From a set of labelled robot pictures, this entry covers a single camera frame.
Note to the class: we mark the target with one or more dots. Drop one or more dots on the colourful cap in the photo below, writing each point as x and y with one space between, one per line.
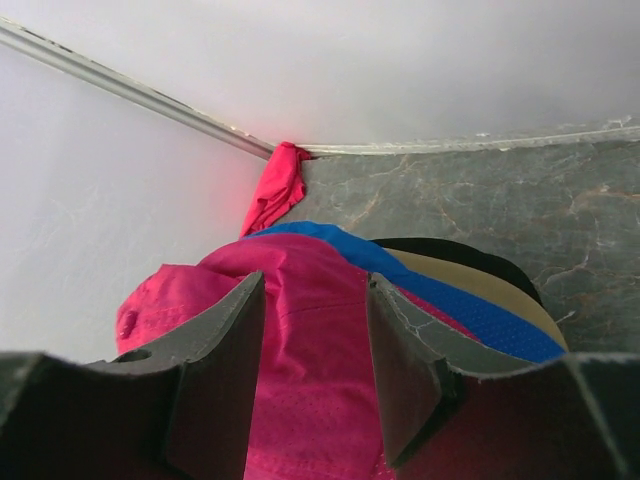
492 325

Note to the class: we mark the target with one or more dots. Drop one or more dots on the aluminium corner profile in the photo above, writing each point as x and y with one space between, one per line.
59 57

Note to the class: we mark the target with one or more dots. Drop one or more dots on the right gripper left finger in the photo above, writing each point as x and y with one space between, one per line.
179 407

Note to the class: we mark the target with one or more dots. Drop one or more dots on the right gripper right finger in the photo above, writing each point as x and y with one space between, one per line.
453 408

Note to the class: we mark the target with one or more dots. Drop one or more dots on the magenta cap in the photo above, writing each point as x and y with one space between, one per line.
315 413

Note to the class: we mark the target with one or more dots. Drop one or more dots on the red cloth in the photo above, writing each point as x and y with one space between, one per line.
280 188

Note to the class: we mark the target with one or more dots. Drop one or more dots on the tan cap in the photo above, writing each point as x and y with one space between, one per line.
486 286

